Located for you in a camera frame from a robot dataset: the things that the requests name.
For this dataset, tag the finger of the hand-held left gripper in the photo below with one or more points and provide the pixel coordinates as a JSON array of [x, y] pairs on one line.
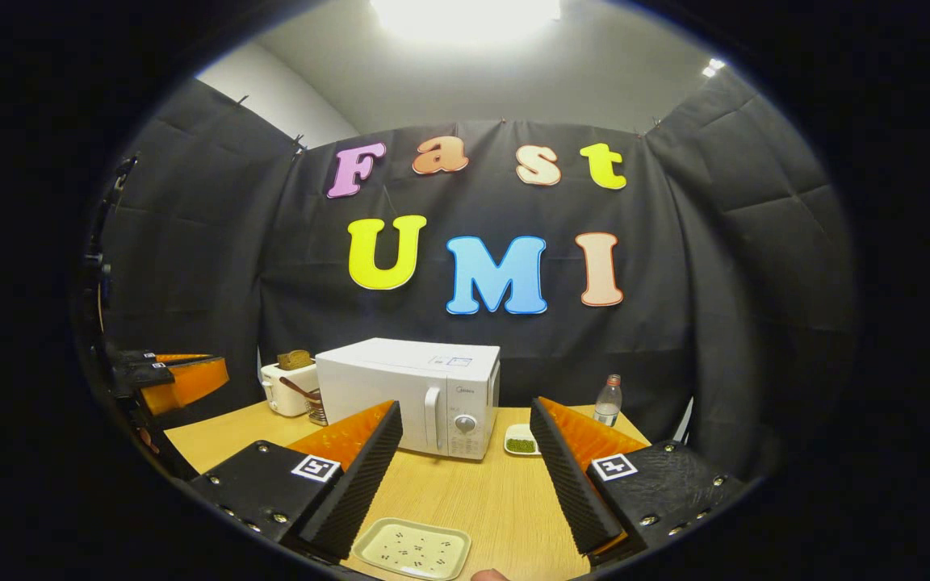
[[186, 383], [142, 358]]

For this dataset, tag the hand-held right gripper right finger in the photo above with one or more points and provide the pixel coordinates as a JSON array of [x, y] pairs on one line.
[[574, 484]]

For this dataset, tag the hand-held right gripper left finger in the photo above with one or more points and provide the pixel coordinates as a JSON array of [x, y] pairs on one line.
[[352, 500]]

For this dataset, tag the cream rectangular plate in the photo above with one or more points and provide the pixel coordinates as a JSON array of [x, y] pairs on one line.
[[412, 549]]

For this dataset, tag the white microwave oven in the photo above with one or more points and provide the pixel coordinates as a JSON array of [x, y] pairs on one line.
[[384, 387]]

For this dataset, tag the white divided dish of beans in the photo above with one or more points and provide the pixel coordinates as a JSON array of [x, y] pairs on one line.
[[520, 444]]

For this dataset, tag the clear bottle with red label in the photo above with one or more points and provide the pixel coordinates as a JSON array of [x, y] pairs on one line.
[[608, 407]]

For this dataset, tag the metal utensil holder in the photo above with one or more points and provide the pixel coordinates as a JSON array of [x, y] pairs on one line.
[[318, 411]]

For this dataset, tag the white toaster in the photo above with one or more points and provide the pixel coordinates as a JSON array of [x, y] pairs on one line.
[[283, 399]]

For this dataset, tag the brown toast slice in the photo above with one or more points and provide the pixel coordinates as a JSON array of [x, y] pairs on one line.
[[294, 360]]

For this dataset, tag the brown wooden spoon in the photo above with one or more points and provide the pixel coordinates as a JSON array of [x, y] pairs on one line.
[[297, 389]]

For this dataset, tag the small ceiling light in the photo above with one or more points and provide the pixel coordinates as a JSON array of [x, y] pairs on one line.
[[713, 68]]

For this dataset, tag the large ceiling light panel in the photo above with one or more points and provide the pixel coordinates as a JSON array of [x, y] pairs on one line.
[[465, 18]]

